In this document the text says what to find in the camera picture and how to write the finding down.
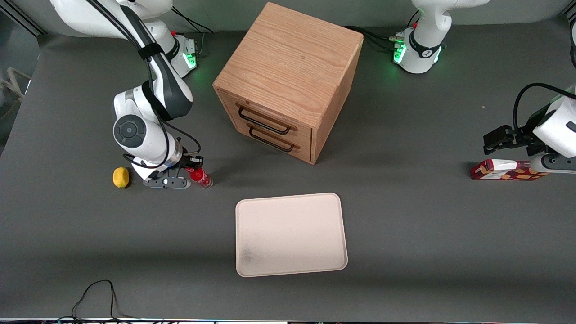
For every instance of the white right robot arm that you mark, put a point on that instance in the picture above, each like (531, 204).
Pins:
(139, 135)

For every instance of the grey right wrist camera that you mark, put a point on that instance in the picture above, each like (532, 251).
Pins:
(166, 182)

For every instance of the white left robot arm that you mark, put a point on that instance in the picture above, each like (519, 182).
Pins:
(423, 54)

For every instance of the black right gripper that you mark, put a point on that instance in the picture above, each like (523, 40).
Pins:
(188, 162)

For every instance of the wooden drawer cabinet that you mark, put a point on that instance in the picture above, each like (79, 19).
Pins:
(292, 63)

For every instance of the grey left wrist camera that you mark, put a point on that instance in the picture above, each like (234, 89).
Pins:
(558, 164)

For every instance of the beige plastic tray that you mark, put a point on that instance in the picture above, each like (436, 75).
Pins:
(290, 234)

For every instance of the yellow lemon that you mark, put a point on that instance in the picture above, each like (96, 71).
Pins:
(120, 177)

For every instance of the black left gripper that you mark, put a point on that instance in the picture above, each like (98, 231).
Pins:
(525, 135)

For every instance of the aluminium frame rail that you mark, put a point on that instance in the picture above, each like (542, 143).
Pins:
(22, 19)

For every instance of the red coke bottle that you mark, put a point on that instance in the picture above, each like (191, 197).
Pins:
(202, 177)

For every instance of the red snack box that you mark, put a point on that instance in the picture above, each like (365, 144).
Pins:
(504, 171)

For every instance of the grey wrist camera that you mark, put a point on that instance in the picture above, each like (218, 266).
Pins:
(558, 164)
(166, 182)

